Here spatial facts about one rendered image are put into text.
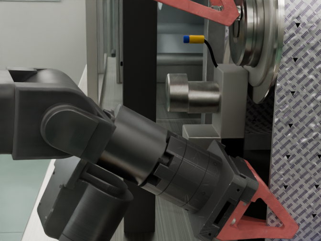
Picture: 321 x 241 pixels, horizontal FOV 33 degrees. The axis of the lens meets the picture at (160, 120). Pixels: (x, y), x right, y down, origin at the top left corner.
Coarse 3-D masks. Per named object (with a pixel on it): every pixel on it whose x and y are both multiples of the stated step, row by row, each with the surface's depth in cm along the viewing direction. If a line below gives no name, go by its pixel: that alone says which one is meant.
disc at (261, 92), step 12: (276, 0) 46; (276, 12) 46; (276, 24) 46; (276, 36) 46; (276, 48) 46; (276, 60) 46; (276, 72) 47; (264, 84) 50; (252, 96) 54; (264, 96) 50
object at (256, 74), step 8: (264, 0) 48; (272, 0) 47; (264, 8) 48; (272, 8) 47; (272, 16) 46; (272, 24) 47; (272, 32) 47; (264, 40) 48; (264, 48) 48; (264, 56) 48; (264, 64) 49; (248, 72) 55; (256, 72) 51; (264, 72) 49; (248, 80) 55; (256, 80) 51
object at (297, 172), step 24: (288, 96) 48; (312, 96) 48; (288, 120) 48; (312, 120) 48; (288, 144) 49; (312, 144) 49; (288, 168) 49; (312, 168) 50; (288, 192) 50; (312, 192) 50; (312, 216) 51; (288, 240) 51; (312, 240) 52
